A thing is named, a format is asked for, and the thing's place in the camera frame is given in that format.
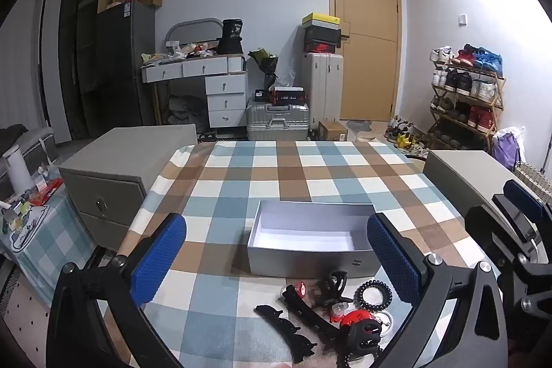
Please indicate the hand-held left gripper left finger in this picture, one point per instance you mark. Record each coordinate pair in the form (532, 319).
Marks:
(159, 256)

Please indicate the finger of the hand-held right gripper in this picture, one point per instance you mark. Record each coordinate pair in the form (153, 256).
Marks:
(526, 197)
(487, 230)

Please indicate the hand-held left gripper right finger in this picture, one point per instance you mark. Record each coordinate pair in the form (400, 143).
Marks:
(392, 260)

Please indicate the small black claw clip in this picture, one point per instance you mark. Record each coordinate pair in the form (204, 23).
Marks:
(334, 284)

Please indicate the red round hair accessory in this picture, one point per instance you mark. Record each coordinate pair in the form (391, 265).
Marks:
(356, 316)

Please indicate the small clear hair clip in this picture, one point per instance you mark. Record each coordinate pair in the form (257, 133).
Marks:
(337, 310)

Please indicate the silver cardboard box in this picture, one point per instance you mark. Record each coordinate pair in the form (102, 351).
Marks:
(302, 260)

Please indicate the black hair clip red ornament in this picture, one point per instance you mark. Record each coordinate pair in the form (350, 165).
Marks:
(302, 307)

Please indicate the wicker basket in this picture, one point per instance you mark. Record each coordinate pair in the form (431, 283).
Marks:
(532, 178)

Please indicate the long grey pole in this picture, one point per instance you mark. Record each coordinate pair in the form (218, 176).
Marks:
(547, 152)

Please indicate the purple bag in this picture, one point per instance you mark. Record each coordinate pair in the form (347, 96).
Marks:
(506, 148)

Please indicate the grey cabinet with keyhole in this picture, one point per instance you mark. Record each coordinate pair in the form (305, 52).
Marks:
(120, 174)

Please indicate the blue checkered side table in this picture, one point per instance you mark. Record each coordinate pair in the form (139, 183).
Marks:
(47, 238)

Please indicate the long black hair clip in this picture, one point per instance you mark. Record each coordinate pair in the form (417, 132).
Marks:
(284, 327)

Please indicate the pile of shoes on floor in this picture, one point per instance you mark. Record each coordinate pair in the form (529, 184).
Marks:
(403, 133)

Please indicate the wooden shoe rack with shoes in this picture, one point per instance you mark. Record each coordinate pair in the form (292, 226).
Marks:
(465, 83)

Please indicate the brown cardboard box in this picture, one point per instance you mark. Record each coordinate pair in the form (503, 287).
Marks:
(333, 131)

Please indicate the white desk with drawers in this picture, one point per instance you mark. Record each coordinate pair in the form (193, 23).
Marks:
(224, 96)

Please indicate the silver suitcase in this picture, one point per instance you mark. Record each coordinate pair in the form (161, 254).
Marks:
(278, 122)

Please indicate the white suitcase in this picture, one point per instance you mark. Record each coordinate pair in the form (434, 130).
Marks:
(322, 85)

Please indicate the small black box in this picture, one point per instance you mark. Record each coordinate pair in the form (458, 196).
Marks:
(262, 96)

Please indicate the clutter on desk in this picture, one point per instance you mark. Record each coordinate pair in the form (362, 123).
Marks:
(189, 49)

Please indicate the black wrapped bouquet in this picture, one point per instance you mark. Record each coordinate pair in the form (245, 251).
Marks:
(266, 64)

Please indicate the dark wardrobe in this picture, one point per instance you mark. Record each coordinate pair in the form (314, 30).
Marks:
(82, 49)

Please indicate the red and black shoe box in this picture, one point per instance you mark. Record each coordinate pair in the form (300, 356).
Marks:
(320, 47)

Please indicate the black paper bag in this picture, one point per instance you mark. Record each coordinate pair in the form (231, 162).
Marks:
(229, 38)

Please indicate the wooden door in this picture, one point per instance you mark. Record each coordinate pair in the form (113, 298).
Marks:
(366, 6)

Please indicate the yellow shoe box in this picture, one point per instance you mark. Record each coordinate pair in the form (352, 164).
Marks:
(321, 21)

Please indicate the white wall switch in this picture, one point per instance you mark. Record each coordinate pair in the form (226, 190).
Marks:
(462, 19)

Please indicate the grey arched frame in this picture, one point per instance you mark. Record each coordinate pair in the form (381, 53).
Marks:
(194, 25)

